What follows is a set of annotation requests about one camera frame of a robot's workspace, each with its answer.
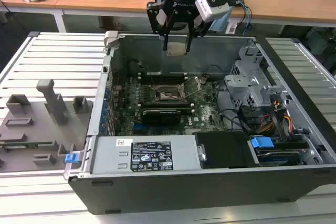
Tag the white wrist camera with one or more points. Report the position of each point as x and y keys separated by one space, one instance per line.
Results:
x=210 y=11

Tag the CPU with silver top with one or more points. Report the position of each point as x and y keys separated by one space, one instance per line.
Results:
x=177 y=48

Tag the wooden desk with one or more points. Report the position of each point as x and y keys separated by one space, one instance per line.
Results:
x=105 y=1

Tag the black plastic shroud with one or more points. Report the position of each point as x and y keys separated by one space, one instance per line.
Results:
x=225 y=150

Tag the black graphics card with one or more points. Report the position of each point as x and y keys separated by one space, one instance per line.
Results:
x=160 y=117

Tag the green RAM stick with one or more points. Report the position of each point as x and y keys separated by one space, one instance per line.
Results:
x=34 y=144

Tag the black RAM slot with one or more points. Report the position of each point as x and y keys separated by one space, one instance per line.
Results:
x=168 y=105
x=162 y=78

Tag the green motherboard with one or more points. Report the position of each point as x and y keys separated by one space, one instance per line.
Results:
x=204 y=113

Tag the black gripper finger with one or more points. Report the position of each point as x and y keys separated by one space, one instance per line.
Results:
x=165 y=41
x=188 y=44

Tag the brown cardboard box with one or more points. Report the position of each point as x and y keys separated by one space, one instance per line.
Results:
x=111 y=22

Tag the blue case latch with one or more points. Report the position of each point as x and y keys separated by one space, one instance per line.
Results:
x=71 y=158

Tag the silver power supply unit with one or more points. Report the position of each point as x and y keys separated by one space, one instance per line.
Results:
x=105 y=155

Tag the pale blue teach pendant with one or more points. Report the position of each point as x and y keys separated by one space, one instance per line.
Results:
x=219 y=26

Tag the hard disk in blue carrier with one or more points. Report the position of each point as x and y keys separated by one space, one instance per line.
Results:
x=262 y=145

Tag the CPU socket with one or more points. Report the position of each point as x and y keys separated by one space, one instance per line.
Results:
x=168 y=95

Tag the silver drive cage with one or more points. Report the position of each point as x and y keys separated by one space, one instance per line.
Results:
x=241 y=85

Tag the grey parts rack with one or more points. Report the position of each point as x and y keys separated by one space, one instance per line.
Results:
x=39 y=129

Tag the black open PC case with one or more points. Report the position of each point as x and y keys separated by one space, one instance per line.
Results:
x=183 y=195

